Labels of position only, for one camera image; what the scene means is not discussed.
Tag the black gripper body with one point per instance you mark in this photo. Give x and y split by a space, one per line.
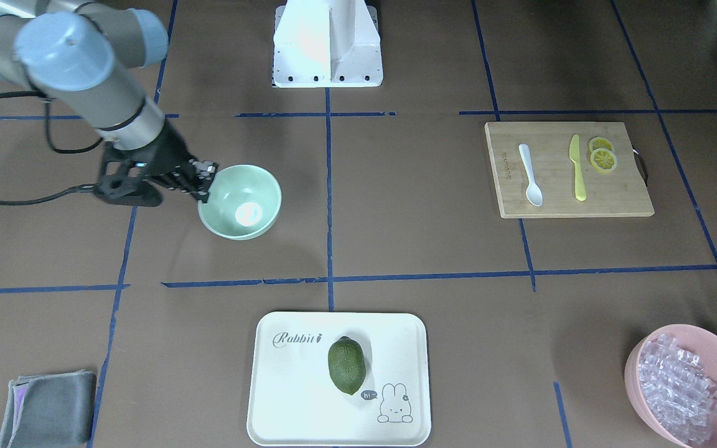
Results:
160 155

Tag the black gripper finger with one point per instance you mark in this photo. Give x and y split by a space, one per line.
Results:
196 178

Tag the mint green bowl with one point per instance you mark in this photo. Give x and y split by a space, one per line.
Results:
244 203

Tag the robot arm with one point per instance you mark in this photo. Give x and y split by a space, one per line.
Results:
81 53

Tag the white plastic spoon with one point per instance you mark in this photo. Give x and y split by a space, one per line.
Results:
533 191

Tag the pink bowl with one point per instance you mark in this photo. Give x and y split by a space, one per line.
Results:
693 338

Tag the cream rabbit tray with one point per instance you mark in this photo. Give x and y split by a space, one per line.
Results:
293 402

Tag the green avocado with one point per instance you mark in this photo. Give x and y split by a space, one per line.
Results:
346 365

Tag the grey folded cloth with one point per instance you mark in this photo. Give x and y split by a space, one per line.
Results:
53 410

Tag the bamboo cutting board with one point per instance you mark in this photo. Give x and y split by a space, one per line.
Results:
622 193

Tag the yellow plastic knife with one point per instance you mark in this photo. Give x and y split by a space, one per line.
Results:
574 156

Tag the upper lemon slice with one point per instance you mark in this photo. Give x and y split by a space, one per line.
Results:
600 142

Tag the lemon slice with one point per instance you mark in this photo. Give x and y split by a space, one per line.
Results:
600 142
603 160

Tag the lower lemon slice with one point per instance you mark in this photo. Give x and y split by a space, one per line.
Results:
603 160

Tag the clear ice cubes pile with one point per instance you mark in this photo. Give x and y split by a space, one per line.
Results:
677 390

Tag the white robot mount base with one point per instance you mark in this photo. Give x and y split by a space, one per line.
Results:
326 44

